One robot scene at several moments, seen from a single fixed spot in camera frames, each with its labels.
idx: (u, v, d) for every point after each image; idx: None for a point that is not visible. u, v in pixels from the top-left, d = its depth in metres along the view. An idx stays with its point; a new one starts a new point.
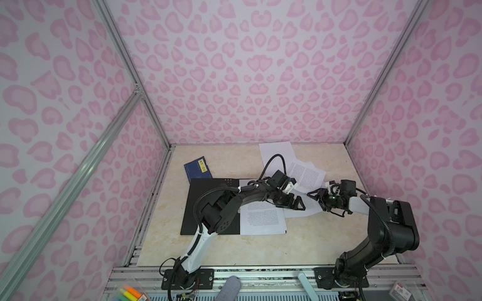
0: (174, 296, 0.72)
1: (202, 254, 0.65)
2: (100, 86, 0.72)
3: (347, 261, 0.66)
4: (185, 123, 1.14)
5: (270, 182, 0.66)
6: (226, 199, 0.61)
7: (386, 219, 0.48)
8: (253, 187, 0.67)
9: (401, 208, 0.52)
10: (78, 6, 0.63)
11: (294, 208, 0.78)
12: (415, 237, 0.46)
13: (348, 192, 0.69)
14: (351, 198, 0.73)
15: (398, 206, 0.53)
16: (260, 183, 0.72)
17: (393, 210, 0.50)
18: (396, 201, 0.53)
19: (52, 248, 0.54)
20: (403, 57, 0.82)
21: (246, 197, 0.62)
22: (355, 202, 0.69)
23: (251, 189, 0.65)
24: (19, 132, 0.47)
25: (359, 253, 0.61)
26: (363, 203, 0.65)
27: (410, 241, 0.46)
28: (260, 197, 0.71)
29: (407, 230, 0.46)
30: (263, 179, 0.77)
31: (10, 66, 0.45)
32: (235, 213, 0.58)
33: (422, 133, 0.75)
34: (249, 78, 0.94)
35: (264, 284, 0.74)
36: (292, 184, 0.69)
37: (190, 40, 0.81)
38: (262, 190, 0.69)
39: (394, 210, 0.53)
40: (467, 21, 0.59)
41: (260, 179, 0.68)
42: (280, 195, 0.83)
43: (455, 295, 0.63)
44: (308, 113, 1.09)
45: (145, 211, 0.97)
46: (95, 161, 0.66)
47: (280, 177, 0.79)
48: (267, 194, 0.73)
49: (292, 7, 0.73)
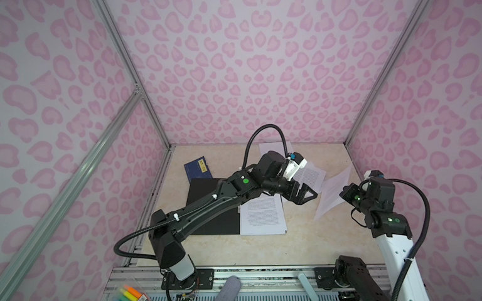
0: (174, 296, 0.72)
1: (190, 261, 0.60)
2: (100, 86, 0.72)
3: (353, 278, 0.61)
4: (185, 123, 1.14)
5: (246, 180, 0.50)
6: (160, 232, 0.47)
7: None
8: (210, 200, 0.46)
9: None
10: (78, 6, 0.63)
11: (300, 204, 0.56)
12: None
13: (380, 205, 0.53)
14: (385, 237, 0.47)
15: None
16: (228, 184, 0.49)
17: None
18: None
19: (52, 249, 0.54)
20: (403, 57, 0.82)
21: (189, 226, 0.43)
22: (385, 245, 0.48)
23: (201, 206, 0.45)
24: (19, 132, 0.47)
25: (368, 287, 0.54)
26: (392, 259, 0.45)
27: None
28: (228, 207, 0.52)
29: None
30: (242, 170, 0.52)
31: (10, 66, 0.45)
32: (175, 248, 0.43)
33: (422, 133, 0.75)
34: (249, 78, 0.94)
35: (264, 284, 0.74)
36: (297, 165, 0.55)
37: (190, 39, 0.81)
38: (228, 199, 0.47)
39: None
40: (467, 21, 0.59)
41: (233, 177, 0.50)
42: (276, 187, 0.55)
43: (455, 295, 0.63)
44: (308, 114, 1.10)
45: (145, 211, 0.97)
46: (95, 161, 0.66)
47: (268, 164, 0.50)
48: (248, 194, 0.50)
49: (292, 7, 0.73)
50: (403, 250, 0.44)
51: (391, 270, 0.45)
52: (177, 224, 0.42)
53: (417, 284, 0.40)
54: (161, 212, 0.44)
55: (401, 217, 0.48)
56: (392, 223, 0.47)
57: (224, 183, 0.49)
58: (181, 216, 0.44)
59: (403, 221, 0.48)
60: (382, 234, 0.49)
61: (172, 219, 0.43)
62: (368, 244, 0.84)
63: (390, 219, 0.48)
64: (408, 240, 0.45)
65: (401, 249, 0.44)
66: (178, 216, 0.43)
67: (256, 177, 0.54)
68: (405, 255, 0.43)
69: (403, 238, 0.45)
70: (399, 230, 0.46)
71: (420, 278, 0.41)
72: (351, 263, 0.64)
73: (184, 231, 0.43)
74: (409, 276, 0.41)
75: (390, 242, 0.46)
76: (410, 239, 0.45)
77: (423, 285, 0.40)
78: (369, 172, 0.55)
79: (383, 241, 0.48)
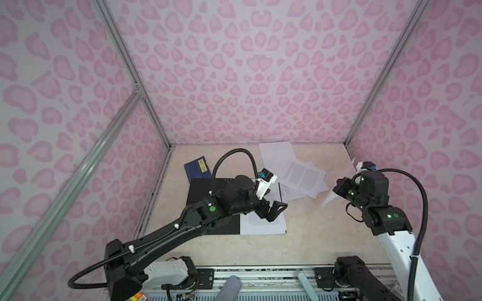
0: (174, 296, 0.72)
1: (171, 272, 0.56)
2: (100, 86, 0.72)
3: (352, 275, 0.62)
4: (185, 123, 1.14)
5: (213, 209, 0.48)
6: (110, 268, 0.43)
7: None
8: (172, 229, 0.44)
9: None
10: (78, 6, 0.63)
11: (270, 222, 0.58)
12: None
13: (374, 200, 0.51)
14: (387, 236, 0.46)
15: None
16: (193, 213, 0.47)
17: None
18: None
19: (53, 248, 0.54)
20: (403, 57, 0.82)
21: (144, 258, 0.41)
22: (389, 244, 0.46)
23: (160, 237, 0.43)
24: (19, 132, 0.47)
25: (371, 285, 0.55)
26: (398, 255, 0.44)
27: None
28: (190, 236, 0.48)
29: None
30: (209, 195, 0.51)
31: (10, 66, 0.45)
32: (126, 286, 0.41)
33: (422, 133, 0.75)
34: (249, 78, 0.94)
35: (264, 284, 0.74)
36: (266, 182, 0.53)
37: (190, 39, 0.81)
38: (191, 229, 0.45)
39: None
40: (467, 21, 0.59)
41: (199, 204, 0.49)
42: (243, 211, 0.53)
43: (455, 295, 0.63)
44: (308, 114, 1.10)
45: (145, 211, 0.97)
46: (95, 161, 0.66)
47: (236, 191, 0.48)
48: (214, 222, 0.49)
49: (292, 7, 0.73)
50: (408, 246, 0.43)
51: (400, 269, 0.43)
52: (132, 256, 0.40)
53: (426, 281, 0.39)
54: (116, 242, 0.41)
55: (399, 210, 0.47)
56: (391, 219, 0.46)
57: (189, 211, 0.48)
58: (137, 248, 0.41)
59: (400, 214, 0.46)
60: (383, 232, 0.47)
61: (126, 251, 0.40)
62: (368, 244, 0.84)
63: (388, 215, 0.46)
64: (410, 235, 0.44)
65: (405, 247, 0.43)
66: (133, 248, 0.41)
67: (223, 204, 0.53)
68: (410, 252, 0.42)
69: (406, 235, 0.44)
70: (400, 225, 0.45)
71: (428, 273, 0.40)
72: (349, 264, 0.64)
73: (138, 265, 0.40)
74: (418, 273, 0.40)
75: (393, 241, 0.44)
76: (412, 234, 0.44)
77: (431, 279, 0.39)
78: (361, 165, 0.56)
79: (385, 239, 0.47)
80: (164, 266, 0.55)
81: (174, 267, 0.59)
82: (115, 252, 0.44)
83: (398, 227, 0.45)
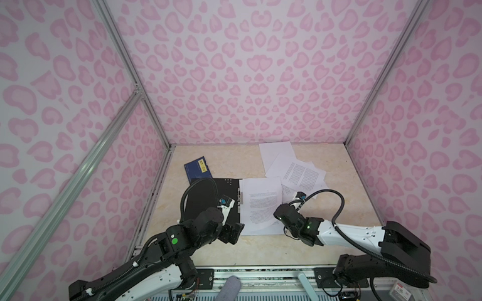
0: (174, 296, 0.72)
1: (154, 286, 0.56)
2: (100, 86, 0.72)
3: (345, 266, 0.64)
4: (185, 123, 1.14)
5: (175, 240, 0.48)
6: None
7: (405, 258, 0.41)
8: (130, 268, 0.45)
9: (392, 232, 0.46)
10: (78, 6, 0.63)
11: (234, 242, 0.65)
12: (417, 248, 0.45)
13: (297, 224, 0.66)
14: (319, 236, 0.59)
15: (390, 231, 0.46)
16: (155, 248, 0.47)
17: (390, 234, 0.46)
18: (386, 228, 0.47)
19: (53, 249, 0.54)
20: (403, 57, 0.82)
21: (103, 298, 0.42)
22: (326, 239, 0.58)
23: (119, 276, 0.44)
24: (18, 132, 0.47)
25: (362, 265, 0.58)
26: (332, 239, 0.57)
27: (423, 258, 0.43)
28: (151, 271, 0.47)
29: (417, 249, 0.45)
30: (176, 225, 0.51)
31: (10, 66, 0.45)
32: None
33: (422, 133, 0.75)
34: (249, 78, 0.94)
35: (264, 284, 0.74)
36: (226, 207, 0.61)
37: (189, 40, 0.81)
38: (151, 264, 0.45)
39: (388, 234, 0.45)
40: (466, 21, 0.59)
41: (163, 234, 0.49)
42: (209, 237, 0.55)
43: (455, 295, 0.64)
44: (308, 113, 1.09)
45: (145, 211, 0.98)
46: (95, 161, 0.66)
47: (204, 224, 0.50)
48: (177, 254, 0.47)
49: (292, 7, 0.73)
50: (330, 227, 0.57)
51: (342, 241, 0.55)
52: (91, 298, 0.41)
53: (354, 231, 0.51)
54: (78, 283, 0.43)
55: (310, 217, 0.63)
56: (311, 228, 0.61)
57: (151, 245, 0.48)
58: (95, 290, 0.42)
59: (311, 219, 0.64)
60: (319, 238, 0.60)
61: (85, 294, 0.42)
62: None
63: (308, 226, 0.62)
64: (325, 221, 0.60)
65: (329, 231, 0.56)
66: (91, 290, 0.42)
67: (190, 234, 0.52)
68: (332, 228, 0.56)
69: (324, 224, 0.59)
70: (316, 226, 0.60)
71: (349, 225, 0.54)
72: (343, 268, 0.64)
73: None
74: (346, 231, 0.53)
75: (322, 236, 0.58)
76: (325, 221, 0.60)
77: (348, 226, 0.53)
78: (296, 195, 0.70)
79: (324, 239, 0.59)
80: (147, 282, 0.56)
81: (161, 279, 0.59)
82: (75, 294, 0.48)
83: (317, 226, 0.60)
